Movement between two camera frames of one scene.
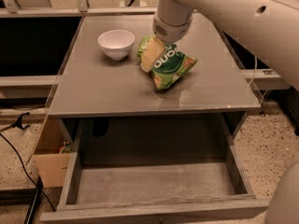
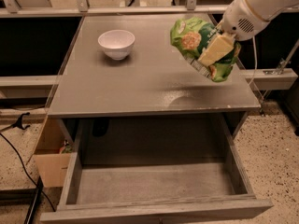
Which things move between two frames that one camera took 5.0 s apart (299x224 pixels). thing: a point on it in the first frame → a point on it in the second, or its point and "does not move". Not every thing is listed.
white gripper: (170, 32) → (238, 20)
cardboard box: (54, 167) does not move
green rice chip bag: (173, 65) → (189, 37)
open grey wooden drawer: (126, 192) does not move
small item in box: (66, 148) does not move
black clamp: (18, 123) does not move
